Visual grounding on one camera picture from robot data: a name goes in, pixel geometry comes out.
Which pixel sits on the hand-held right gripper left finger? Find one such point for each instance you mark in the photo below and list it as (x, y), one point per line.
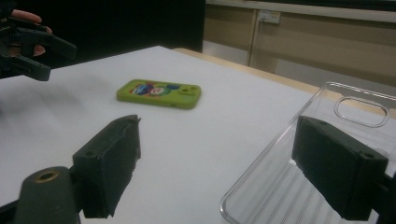
(106, 161)

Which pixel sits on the clear plastic tray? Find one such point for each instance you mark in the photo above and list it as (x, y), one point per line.
(280, 186)

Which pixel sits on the white paper sheet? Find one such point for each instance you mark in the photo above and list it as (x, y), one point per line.
(193, 140)

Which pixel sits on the green cartoon print phone case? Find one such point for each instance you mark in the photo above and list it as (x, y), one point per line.
(162, 93)

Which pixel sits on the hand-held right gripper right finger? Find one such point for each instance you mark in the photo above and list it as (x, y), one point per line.
(336, 168)

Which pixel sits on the white wall socket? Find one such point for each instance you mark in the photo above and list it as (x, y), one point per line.
(269, 16)

